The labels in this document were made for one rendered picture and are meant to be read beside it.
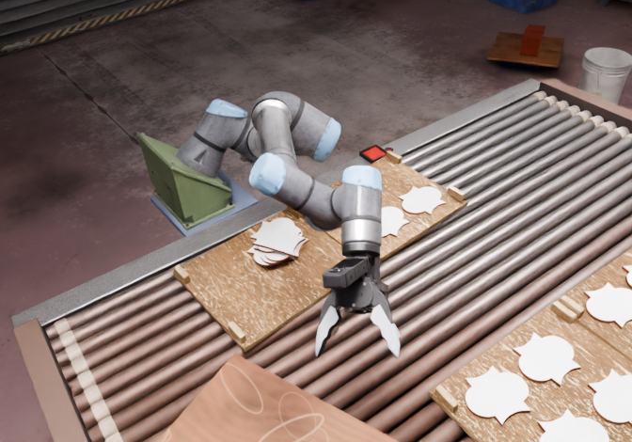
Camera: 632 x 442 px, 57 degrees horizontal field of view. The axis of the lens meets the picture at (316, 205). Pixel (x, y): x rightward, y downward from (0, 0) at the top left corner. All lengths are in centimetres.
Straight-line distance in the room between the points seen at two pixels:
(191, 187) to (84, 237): 168
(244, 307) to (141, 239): 182
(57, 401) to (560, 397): 109
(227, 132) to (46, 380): 86
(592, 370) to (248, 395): 76
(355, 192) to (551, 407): 64
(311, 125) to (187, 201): 54
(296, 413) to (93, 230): 242
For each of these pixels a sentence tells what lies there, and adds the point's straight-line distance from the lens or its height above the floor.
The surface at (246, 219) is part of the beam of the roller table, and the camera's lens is 180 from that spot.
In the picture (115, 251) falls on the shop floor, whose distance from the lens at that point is 326.
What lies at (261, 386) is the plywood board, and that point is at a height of 104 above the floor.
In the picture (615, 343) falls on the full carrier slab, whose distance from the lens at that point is 153.
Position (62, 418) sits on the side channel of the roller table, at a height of 95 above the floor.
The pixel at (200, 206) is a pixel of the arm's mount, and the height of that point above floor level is 93.
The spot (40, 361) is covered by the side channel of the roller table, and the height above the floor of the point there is 95.
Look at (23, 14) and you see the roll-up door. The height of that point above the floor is 30.
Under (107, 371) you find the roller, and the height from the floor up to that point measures 91.
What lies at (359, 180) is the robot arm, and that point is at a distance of 107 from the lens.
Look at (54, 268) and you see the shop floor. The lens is 330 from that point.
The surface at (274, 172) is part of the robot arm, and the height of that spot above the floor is 143.
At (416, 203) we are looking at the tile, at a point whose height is 94.
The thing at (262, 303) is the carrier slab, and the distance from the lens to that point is 152.
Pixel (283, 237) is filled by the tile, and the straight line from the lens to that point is 161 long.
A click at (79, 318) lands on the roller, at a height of 92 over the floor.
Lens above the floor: 206
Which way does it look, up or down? 39 degrees down
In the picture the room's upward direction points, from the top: 4 degrees counter-clockwise
